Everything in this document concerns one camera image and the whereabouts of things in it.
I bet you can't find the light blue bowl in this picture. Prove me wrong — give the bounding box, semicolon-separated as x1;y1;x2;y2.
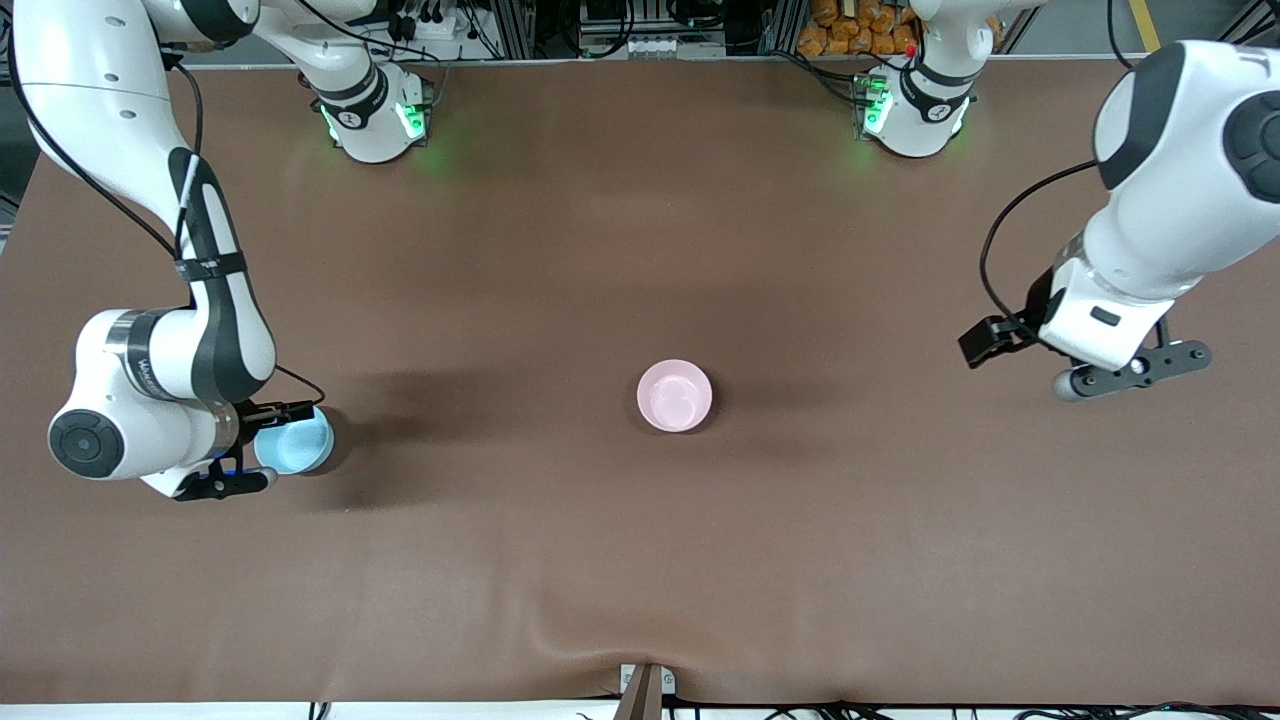
253;405;334;476

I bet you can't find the pink bowl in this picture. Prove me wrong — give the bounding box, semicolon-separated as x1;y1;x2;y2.
636;359;714;433

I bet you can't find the orange packets pile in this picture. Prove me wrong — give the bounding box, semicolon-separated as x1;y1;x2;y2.
797;0;1001;57

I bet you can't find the brown table mat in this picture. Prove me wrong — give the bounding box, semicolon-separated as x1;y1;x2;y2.
0;55;1280;706

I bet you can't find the white power strip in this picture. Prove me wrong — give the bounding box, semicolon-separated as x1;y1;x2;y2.
385;5;471;46

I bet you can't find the black electronics box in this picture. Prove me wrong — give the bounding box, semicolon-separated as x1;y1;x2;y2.
578;0;729;58

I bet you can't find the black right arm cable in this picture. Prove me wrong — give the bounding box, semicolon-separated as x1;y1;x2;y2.
5;30;327;407

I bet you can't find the aluminium frame profile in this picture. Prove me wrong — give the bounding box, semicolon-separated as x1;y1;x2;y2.
1225;0;1280;43
497;0;538;59

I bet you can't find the brown post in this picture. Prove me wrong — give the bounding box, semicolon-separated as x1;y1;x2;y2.
612;667;664;720

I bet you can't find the grey metal bracket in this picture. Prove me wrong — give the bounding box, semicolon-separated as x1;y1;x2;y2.
619;663;676;698

